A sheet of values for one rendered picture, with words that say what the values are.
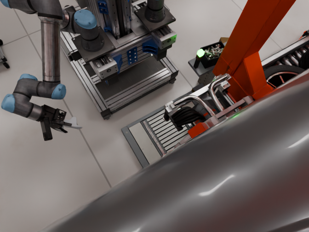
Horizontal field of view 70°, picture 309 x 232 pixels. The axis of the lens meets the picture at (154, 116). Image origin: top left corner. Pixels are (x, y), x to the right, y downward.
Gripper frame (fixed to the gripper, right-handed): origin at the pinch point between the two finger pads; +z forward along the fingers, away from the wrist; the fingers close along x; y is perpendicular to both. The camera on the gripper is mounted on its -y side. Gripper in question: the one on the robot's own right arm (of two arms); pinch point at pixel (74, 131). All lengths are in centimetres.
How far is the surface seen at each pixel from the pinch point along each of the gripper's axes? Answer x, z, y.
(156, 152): 19, 90, 15
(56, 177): 88, 38, -14
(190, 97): -54, 29, 20
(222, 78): -67, 41, 33
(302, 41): -100, 151, 127
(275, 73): -79, 119, 79
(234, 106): -75, 34, 11
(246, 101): -79, 38, 14
